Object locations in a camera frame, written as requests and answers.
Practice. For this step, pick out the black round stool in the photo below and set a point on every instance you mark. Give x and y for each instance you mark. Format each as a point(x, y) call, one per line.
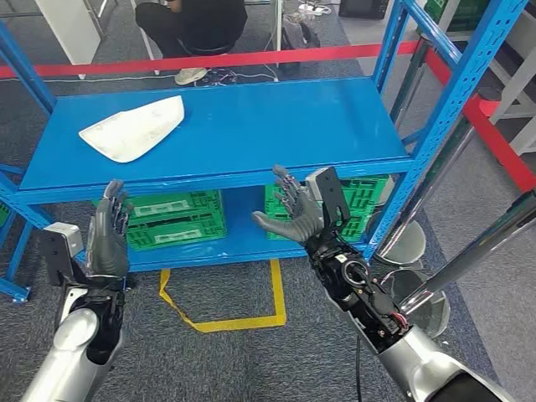
point(215, 77)

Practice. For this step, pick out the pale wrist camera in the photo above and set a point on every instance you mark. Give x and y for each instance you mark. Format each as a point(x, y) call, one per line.
point(58, 249)
point(331, 194)

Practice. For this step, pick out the green plastic crate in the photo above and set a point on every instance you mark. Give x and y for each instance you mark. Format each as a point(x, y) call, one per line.
point(456, 14)
point(4, 213)
point(176, 222)
point(364, 199)

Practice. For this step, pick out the chrome stanchion post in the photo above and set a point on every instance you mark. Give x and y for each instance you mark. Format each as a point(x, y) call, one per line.
point(404, 247)
point(482, 249)

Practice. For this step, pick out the white desk panel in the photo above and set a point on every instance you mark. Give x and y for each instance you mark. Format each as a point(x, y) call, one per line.
point(71, 28)

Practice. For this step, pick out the grey bag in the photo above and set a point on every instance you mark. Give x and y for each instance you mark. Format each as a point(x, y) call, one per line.
point(297, 39)

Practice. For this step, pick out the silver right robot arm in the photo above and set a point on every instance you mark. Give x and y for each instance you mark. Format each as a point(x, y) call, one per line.
point(418, 360)

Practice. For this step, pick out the white power strip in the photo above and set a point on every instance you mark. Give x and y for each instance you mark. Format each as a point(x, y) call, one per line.
point(312, 8)

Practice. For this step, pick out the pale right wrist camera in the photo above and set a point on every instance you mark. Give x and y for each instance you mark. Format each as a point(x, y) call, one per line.
point(331, 194)

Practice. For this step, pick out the blue metal shelf rack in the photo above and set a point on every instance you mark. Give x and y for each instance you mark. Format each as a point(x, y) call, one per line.
point(272, 127)

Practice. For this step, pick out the dark stanchion post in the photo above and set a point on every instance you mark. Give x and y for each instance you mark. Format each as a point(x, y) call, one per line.
point(408, 83)

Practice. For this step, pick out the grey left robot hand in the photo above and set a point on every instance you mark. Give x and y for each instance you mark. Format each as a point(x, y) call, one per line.
point(106, 244)

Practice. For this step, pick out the person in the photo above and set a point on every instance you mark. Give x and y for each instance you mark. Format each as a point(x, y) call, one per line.
point(201, 22)

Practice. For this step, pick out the white curved plastic part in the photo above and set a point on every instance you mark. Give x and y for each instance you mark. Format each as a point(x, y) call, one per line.
point(134, 130)

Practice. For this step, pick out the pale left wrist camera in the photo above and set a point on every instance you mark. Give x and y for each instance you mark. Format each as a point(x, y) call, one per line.
point(58, 249)

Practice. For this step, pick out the white metal frame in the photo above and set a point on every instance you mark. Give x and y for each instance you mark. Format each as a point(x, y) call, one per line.
point(512, 90)

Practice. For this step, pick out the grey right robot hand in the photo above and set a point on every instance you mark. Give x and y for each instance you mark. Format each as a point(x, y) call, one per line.
point(303, 219)

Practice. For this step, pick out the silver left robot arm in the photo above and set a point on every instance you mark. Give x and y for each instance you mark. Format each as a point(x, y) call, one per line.
point(71, 355)

